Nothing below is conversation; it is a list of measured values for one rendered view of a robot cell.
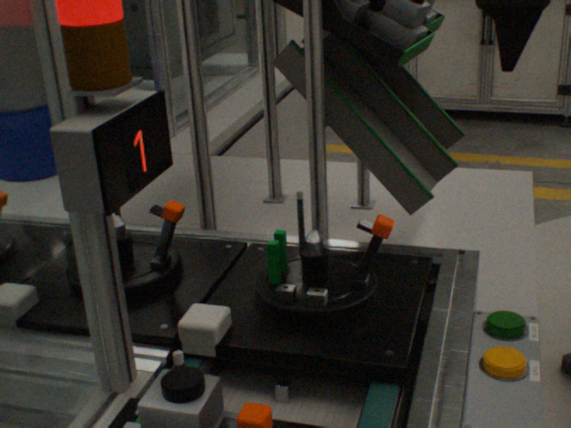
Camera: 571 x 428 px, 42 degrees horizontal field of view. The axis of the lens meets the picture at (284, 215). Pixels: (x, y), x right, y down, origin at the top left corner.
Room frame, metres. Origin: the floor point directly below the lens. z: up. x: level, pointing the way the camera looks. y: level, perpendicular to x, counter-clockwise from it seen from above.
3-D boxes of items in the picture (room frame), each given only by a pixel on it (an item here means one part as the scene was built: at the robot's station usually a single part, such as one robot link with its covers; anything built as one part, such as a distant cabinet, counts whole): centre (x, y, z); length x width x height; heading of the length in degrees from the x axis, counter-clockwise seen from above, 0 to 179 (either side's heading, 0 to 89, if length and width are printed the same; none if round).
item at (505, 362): (0.60, -0.21, 0.96); 0.04 x 0.04 x 0.02
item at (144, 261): (0.82, 0.20, 1.01); 0.24 x 0.24 x 0.13; 72
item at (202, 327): (0.74, -0.03, 1.01); 0.24 x 0.24 x 0.13; 72
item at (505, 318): (0.66, -0.23, 0.96); 0.04 x 0.04 x 0.02
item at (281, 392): (0.62, 0.01, 0.92); 0.01 x 0.01 x 0.04; 72
